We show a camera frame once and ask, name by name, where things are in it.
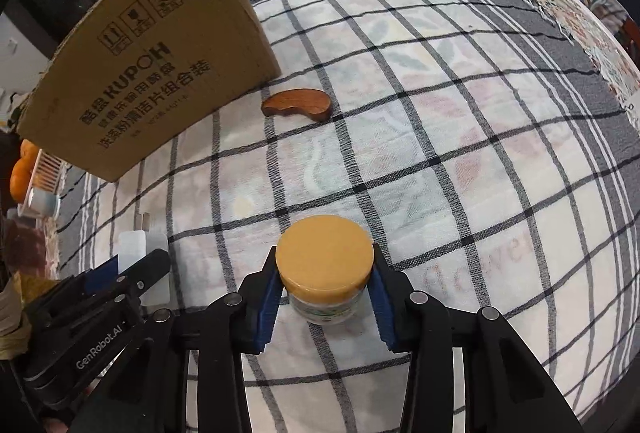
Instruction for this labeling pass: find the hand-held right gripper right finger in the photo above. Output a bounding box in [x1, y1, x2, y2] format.
[367, 243, 587, 433]

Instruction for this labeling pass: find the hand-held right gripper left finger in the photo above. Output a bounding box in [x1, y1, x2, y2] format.
[67, 245, 282, 433]

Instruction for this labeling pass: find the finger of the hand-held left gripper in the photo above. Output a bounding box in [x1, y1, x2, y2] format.
[82, 257, 122, 294]
[117, 249, 172, 301]

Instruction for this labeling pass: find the white charger plug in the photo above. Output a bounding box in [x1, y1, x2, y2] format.
[118, 226, 171, 307]

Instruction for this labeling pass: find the white jar with yellow lid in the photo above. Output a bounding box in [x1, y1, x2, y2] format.
[274, 216, 375, 327]

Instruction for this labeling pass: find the brown cardboard box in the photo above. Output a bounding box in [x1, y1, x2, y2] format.
[17, 0, 281, 183]

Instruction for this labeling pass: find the white plastic fruit basket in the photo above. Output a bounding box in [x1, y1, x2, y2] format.
[17, 148, 67, 220]

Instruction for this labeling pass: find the grey plaid tablecloth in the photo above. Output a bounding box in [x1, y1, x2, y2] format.
[55, 0, 640, 433]

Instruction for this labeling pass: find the curved brown wooden piece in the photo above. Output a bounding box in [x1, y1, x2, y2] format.
[260, 88, 334, 122]

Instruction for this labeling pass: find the colourful patterned cloth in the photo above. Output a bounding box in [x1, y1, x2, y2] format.
[527, 0, 640, 96]

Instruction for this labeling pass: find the pile of colourful clothes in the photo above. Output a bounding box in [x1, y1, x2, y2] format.
[579, 0, 632, 30]

